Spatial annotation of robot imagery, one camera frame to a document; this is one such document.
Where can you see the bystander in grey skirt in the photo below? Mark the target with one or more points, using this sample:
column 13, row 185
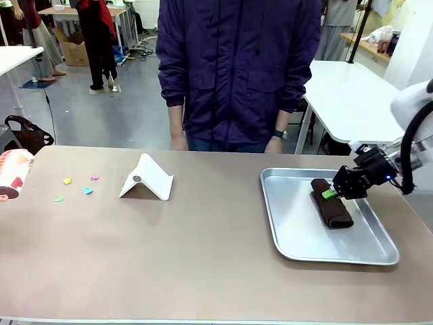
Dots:
column 44, row 44

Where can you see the bystander in grey coat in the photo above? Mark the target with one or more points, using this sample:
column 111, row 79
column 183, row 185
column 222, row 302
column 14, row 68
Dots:
column 333, row 30

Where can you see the black pole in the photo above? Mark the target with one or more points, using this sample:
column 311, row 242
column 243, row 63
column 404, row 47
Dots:
column 29, row 27
column 358, row 30

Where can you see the person in dark blue jacket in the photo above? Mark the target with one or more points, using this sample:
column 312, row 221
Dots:
column 236, row 67

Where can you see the person's left hand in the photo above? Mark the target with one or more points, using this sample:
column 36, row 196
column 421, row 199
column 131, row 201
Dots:
column 274, row 146

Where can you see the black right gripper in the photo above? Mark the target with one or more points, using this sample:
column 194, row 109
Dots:
column 375, row 166

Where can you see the black bag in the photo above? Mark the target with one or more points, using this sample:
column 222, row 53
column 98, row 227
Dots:
column 28, row 133

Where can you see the white side table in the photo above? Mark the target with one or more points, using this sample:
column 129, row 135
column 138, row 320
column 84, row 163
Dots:
column 348, row 101

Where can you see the silver metal tray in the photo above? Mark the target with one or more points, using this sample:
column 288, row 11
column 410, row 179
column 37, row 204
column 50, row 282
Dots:
column 297, row 220

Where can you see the person's left forearm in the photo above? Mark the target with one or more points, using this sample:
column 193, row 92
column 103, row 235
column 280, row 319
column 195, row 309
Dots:
column 283, row 120

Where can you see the yellow small block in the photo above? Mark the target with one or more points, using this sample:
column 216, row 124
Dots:
column 67, row 181

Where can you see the white plastic bag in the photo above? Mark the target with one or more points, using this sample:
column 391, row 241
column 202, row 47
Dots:
column 379, row 34

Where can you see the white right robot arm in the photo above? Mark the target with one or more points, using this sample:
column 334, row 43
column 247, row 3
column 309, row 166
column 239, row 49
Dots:
column 412, row 98

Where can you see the person's right hand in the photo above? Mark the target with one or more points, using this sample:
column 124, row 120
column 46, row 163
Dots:
column 177, row 141

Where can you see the bystander in black trousers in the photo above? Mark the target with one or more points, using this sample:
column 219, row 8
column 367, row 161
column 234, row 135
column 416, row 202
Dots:
column 98, row 40

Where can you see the white table with black pole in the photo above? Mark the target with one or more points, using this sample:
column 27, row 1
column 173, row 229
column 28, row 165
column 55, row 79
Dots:
column 13, row 55

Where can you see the dark brown cloth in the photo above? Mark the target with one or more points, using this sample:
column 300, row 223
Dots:
column 333, row 213

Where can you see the cardboard box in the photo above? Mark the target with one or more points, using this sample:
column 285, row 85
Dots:
column 74, row 50

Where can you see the red white cylindrical container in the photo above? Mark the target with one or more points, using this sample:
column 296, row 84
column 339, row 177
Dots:
column 13, row 172

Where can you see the white folded stand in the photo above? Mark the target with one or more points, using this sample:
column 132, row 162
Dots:
column 152, row 179

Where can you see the person's right forearm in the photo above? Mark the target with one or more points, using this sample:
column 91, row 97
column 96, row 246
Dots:
column 176, row 118

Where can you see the wooden top desk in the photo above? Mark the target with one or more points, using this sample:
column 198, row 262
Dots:
column 67, row 11

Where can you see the wooden workbench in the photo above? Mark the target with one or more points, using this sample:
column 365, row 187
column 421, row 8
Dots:
column 368, row 47

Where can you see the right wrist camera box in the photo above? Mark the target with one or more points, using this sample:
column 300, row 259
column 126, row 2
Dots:
column 360, row 148

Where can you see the black wristwatch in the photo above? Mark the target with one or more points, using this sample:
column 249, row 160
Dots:
column 280, row 134

